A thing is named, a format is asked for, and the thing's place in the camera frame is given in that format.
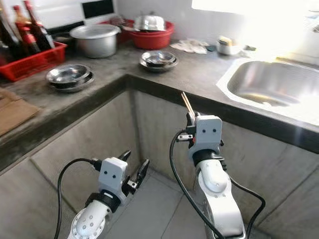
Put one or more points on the tall brown bottle red cap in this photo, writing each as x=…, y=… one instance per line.
x=41, y=32

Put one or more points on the red plastic bottle basket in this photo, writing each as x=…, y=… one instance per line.
x=32, y=63

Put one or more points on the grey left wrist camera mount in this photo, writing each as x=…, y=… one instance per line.
x=112, y=177

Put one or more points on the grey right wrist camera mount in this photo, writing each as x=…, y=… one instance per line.
x=208, y=133

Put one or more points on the red plastic basin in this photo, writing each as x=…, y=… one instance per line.
x=152, y=41

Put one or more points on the amber bottle red cap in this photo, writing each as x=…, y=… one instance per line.
x=21, y=17

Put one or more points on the large corrugated cardboard mat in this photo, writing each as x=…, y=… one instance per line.
x=17, y=114

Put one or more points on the small dark bottle red cap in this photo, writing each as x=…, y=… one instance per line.
x=31, y=42

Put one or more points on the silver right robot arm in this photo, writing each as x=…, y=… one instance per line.
x=214, y=181

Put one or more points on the green scrub pad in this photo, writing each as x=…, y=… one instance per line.
x=211, y=48

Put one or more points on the dark stone mortar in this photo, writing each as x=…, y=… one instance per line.
x=62, y=39

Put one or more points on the white cloth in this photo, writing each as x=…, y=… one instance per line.
x=189, y=46

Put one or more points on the small corrugated cardboard mat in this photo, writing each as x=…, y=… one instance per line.
x=7, y=95

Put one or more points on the steel bowl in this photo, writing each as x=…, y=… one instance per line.
x=158, y=57
x=158, y=69

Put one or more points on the steel plate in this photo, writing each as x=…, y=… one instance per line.
x=85, y=84
x=67, y=74

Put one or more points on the wooden chopstick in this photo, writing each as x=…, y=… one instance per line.
x=189, y=102
x=186, y=103

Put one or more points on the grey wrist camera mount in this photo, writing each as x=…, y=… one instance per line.
x=208, y=133
x=112, y=177

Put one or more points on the dark bottle yellow cap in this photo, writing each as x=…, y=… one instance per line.
x=10, y=37

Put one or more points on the white cup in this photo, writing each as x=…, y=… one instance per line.
x=228, y=49

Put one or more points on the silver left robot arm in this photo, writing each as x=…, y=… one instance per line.
x=89, y=224

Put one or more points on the stainless steel sink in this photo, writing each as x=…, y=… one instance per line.
x=269, y=82

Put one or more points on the aluminium pot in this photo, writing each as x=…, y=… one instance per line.
x=95, y=42

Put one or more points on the domed steel lid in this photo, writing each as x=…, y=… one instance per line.
x=149, y=22

